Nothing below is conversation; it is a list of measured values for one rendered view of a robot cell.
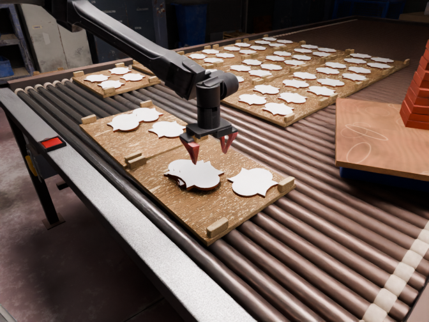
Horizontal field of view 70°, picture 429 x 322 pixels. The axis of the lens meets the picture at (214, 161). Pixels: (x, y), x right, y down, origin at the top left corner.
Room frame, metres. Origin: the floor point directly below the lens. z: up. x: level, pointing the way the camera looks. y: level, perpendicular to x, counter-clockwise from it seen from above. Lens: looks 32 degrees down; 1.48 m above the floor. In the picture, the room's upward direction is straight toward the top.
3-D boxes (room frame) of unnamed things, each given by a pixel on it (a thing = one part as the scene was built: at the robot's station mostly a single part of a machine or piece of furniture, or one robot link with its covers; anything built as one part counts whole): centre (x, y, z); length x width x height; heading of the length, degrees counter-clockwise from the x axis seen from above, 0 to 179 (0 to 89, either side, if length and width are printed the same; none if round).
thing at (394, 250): (1.16, 0.17, 0.90); 1.95 x 0.05 x 0.05; 43
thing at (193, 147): (0.68, 0.04, 1.09); 0.07 x 0.07 x 0.09; 35
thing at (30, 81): (3.02, -0.34, 0.90); 4.04 x 0.06 x 0.10; 133
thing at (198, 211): (0.77, 0.02, 0.93); 0.41 x 0.35 x 0.02; 41
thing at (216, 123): (0.70, 0.01, 1.16); 0.10 x 0.07 x 0.07; 125
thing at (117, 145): (1.09, 0.29, 0.93); 0.41 x 0.35 x 0.02; 40
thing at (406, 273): (1.13, 0.21, 0.90); 1.95 x 0.05 x 0.05; 43
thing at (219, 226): (0.54, -0.01, 0.95); 0.06 x 0.02 x 0.03; 131
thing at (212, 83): (0.70, 0.01, 1.23); 0.07 x 0.06 x 0.07; 146
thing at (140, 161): (0.83, 0.25, 0.95); 0.06 x 0.02 x 0.03; 131
